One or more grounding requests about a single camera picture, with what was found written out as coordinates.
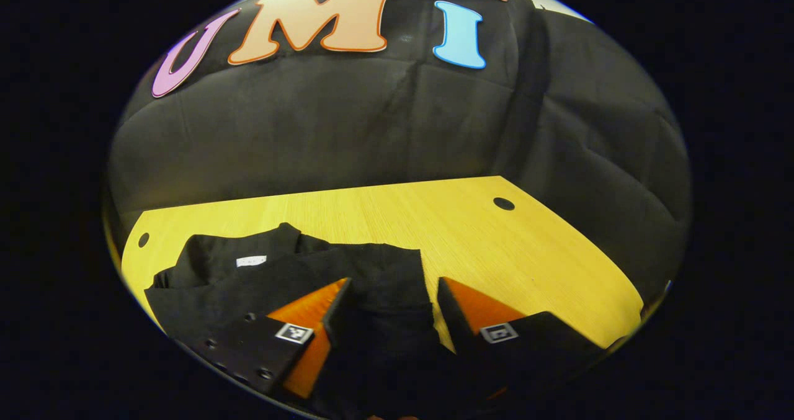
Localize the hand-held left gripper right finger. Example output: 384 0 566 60
436 276 605 402

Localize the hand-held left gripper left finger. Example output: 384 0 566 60
186 277 354 402

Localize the black garment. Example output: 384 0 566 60
144 223 497 420

